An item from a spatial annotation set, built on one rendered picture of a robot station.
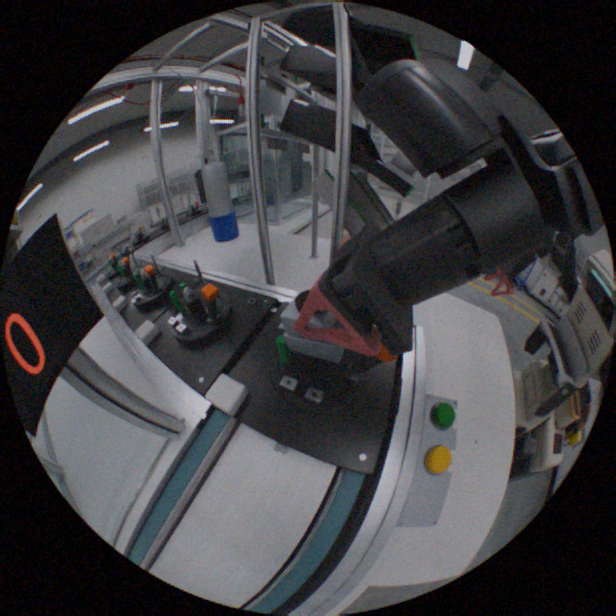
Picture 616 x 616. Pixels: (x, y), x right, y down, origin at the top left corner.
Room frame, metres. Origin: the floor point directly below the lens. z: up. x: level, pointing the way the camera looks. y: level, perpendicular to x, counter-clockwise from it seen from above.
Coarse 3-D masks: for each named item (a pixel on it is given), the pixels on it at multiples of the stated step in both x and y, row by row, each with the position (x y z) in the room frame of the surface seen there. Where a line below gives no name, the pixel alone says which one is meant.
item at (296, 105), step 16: (288, 112) 0.41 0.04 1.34; (304, 112) 0.39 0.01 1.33; (320, 112) 0.37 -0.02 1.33; (336, 112) 0.36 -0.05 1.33; (288, 128) 0.41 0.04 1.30; (304, 128) 0.39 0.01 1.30; (320, 128) 0.37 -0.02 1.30; (352, 128) 0.34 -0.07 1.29; (320, 144) 0.37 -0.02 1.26; (352, 144) 0.34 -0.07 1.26; (368, 144) 0.45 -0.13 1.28; (352, 160) 0.34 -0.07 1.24; (368, 160) 0.32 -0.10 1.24; (384, 176) 0.31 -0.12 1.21; (400, 192) 0.29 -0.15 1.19
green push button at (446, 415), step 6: (444, 402) 0.05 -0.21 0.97; (438, 408) 0.04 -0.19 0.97; (444, 408) 0.04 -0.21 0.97; (450, 408) 0.04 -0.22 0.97; (432, 414) 0.04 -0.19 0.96; (438, 414) 0.03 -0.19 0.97; (444, 414) 0.03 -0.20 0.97; (450, 414) 0.03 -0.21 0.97; (438, 420) 0.02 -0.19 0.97; (444, 420) 0.02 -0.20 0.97; (450, 420) 0.02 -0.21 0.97; (438, 426) 0.01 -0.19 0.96; (444, 426) 0.01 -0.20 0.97
